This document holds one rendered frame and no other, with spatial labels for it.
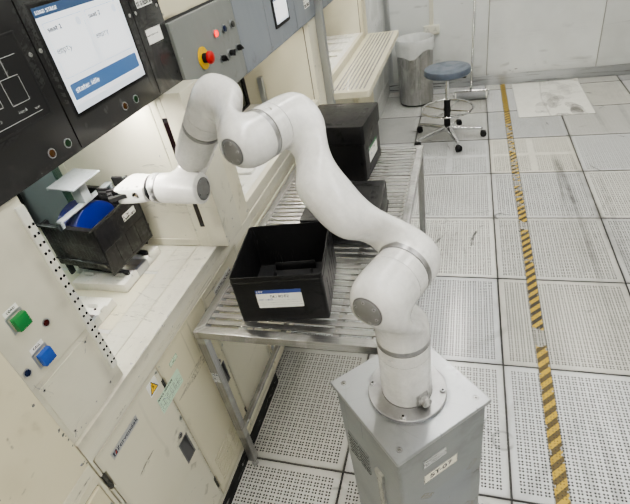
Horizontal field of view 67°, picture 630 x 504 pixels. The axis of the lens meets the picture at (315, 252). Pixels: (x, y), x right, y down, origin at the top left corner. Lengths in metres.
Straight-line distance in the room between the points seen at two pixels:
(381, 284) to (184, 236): 0.98
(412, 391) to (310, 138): 0.61
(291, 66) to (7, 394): 2.26
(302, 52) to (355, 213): 1.99
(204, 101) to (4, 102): 0.36
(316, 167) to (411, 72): 4.10
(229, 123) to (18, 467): 0.78
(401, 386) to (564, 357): 1.36
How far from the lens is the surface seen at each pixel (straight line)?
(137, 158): 1.63
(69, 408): 1.23
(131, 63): 1.38
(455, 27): 5.40
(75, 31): 1.25
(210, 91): 1.02
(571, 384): 2.30
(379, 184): 1.86
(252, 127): 0.90
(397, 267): 0.91
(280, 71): 2.90
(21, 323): 1.08
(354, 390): 1.25
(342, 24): 4.31
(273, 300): 1.41
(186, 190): 1.30
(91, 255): 1.59
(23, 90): 1.12
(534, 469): 2.04
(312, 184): 0.91
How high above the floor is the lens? 1.74
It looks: 35 degrees down
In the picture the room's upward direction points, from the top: 11 degrees counter-clockwise
